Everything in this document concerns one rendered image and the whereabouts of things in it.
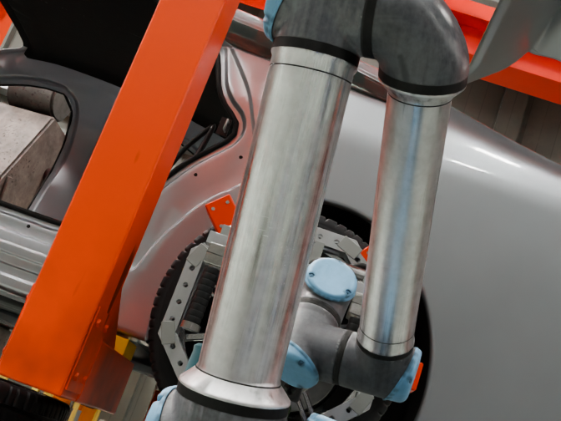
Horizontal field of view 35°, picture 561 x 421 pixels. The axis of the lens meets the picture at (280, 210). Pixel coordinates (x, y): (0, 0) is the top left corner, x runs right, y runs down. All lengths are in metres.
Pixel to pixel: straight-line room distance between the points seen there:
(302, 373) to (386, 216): 0.32
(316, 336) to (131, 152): 0.91
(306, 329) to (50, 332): 0.83
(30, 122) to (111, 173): 5.26
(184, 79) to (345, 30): 1.14
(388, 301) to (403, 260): 0.07
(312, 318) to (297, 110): 0.45
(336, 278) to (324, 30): 0.51
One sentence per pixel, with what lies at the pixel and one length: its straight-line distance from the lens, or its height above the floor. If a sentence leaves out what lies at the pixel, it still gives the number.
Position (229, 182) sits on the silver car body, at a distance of 2.70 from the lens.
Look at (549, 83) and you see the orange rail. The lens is 5.18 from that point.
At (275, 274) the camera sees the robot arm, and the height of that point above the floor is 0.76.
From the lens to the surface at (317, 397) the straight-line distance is 2.65.
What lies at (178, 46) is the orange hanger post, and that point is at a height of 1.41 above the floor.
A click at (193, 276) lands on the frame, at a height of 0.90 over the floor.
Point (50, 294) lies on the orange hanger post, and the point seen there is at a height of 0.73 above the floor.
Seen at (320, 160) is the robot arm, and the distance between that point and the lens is 1.12.
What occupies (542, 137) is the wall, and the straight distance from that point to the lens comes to 11.72.
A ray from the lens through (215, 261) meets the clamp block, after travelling 1.97.
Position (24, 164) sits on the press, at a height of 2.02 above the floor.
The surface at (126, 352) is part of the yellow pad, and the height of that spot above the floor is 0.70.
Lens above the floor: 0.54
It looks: 15 degrees up
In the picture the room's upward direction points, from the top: 20 degrees clockwise
